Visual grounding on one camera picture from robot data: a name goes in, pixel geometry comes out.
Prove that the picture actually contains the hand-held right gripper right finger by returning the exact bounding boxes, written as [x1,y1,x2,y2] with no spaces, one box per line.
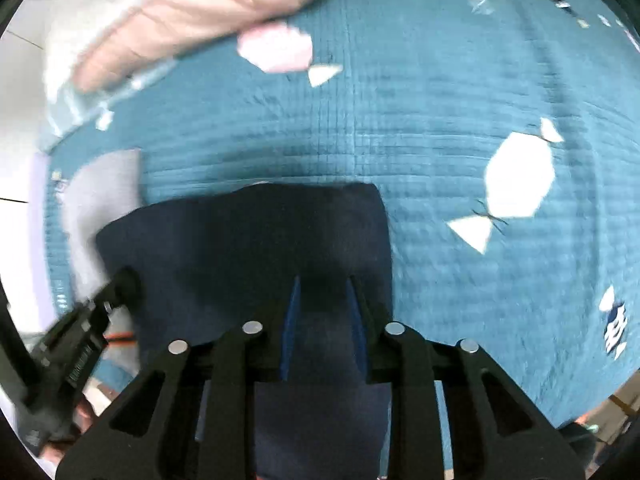
[346,275,544,480]

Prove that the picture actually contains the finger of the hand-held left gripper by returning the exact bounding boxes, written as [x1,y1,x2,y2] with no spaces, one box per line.
[99,266,144,312]

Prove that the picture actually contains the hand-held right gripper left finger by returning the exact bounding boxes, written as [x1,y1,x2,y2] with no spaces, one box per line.
[107,275,302,480]

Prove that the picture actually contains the dark navy pants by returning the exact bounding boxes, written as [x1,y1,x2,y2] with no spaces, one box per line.
[95,182,396,480]

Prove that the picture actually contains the light grey garment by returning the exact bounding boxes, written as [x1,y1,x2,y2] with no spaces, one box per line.
[61,149,147,306]

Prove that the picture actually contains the teal printed blanket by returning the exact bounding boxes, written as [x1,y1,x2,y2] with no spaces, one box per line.
[37,0,640,480]

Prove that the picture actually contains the white garment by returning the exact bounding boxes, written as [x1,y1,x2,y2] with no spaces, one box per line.
[40,0,181,153]

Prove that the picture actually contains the pink garment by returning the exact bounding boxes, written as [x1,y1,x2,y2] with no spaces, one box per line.
[74,0,351,94]

